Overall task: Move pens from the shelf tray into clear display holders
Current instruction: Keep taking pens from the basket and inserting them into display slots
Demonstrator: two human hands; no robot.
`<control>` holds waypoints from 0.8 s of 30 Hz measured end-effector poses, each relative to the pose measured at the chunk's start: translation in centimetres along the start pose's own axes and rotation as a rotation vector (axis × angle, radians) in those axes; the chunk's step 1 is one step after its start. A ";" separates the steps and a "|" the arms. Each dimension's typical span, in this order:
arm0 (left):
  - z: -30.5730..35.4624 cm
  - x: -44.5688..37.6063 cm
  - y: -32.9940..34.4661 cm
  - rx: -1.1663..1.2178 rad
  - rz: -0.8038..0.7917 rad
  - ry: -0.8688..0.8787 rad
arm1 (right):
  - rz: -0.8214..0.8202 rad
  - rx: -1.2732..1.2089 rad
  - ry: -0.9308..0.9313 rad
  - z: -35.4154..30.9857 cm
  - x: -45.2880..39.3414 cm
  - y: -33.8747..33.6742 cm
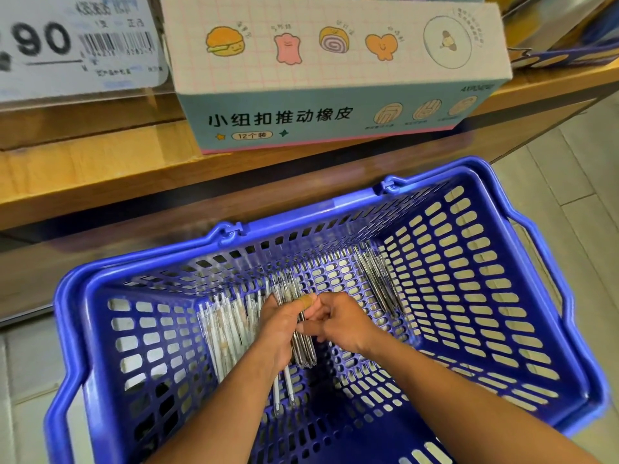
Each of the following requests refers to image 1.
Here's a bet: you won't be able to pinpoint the person's right hand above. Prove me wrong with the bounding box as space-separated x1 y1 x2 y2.
302 291 388 358

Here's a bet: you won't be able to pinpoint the person's left hand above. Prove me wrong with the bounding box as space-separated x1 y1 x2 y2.
250 293 319 375

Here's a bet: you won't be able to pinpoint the blue shopping basket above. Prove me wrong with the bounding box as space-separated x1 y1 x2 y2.
43 157 613 464

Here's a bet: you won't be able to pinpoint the person's right forearm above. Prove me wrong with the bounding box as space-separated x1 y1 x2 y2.
372 333 601 464

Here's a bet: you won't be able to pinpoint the person's left forearm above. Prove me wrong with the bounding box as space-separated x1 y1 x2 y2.
145 347 291 464

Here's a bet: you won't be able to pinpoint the pastel eraser display box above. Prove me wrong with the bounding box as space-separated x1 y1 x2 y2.
157 0 514 155

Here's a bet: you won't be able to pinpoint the wooden glue display stand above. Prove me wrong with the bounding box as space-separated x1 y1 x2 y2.
0 57 619 329

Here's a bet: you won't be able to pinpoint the white price tag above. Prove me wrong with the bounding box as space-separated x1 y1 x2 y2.
0 0 172 104

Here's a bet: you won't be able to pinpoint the blue yellow stationery packets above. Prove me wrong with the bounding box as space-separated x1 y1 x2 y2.
488 0 619 68

